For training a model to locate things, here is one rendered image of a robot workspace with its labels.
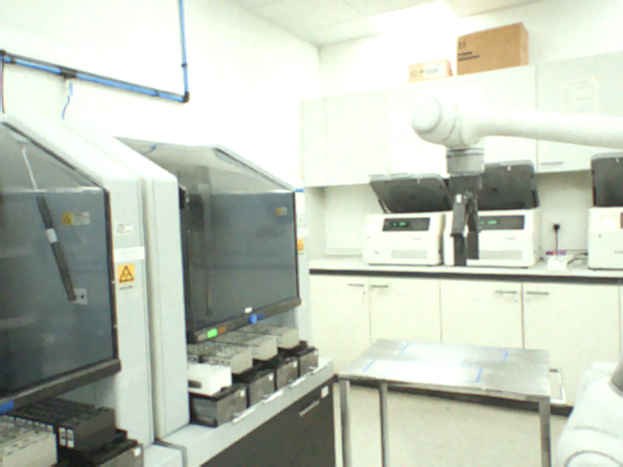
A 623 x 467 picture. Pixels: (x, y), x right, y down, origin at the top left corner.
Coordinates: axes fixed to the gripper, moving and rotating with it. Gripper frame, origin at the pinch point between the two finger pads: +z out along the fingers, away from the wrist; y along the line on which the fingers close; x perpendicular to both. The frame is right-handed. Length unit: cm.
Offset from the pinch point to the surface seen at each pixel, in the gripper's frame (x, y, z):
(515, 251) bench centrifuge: 21, 221, 20
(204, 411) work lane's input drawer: 71, -17, 43
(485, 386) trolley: 0.5, 19.4, 38.0
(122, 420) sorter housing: 75, -42, 36
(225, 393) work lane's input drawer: 67, -12, 39
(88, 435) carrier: 73, -52, 35
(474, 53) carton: 50, 253, -114
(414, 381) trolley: 19.9, 16.4, 38.3
